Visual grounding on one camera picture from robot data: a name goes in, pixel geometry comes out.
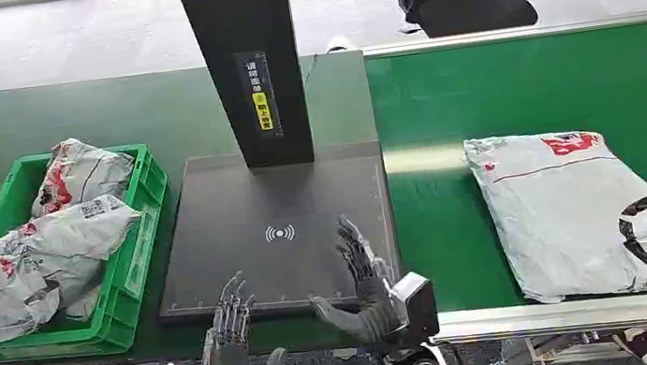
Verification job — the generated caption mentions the green plastic crate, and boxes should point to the green plastic crate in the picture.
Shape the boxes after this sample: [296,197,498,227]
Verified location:
[0,138,191,365]

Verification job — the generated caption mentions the black scanner column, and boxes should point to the black scanner column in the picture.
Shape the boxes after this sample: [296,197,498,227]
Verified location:
[174,0,318,179]

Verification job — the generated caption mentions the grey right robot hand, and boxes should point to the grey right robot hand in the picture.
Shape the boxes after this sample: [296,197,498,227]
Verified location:
[299,209,412,352]

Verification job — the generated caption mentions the yellow and black column label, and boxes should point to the yellow and black column label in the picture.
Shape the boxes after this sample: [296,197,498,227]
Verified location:
[241,51,282,137]

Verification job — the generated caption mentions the green conveyor belt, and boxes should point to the green conveyor belt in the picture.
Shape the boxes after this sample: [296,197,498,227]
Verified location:
[360,8,647,363]

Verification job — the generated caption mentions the white round object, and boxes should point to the white round object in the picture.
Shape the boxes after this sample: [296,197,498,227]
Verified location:
[322,33,359,56]

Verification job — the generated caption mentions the black scanner base plate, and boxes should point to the black scanner base plate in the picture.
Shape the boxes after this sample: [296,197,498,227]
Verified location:
[139,131,407,336]

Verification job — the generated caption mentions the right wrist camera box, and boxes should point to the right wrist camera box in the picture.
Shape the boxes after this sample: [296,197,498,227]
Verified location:
[388,270,444,349]

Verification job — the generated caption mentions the crumpled grey parcel bag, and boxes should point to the crumpled grey parcel bag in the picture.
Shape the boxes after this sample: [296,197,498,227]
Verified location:
[0,190,156,346]

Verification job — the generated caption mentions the large flat grey parcel bag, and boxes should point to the large flat grey parcel bag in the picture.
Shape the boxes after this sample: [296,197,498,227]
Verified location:
[462,114,647,316]

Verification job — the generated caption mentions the small grey parcel bag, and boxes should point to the small grey parcel bag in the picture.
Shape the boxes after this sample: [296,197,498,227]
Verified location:
[21,129,142,220]

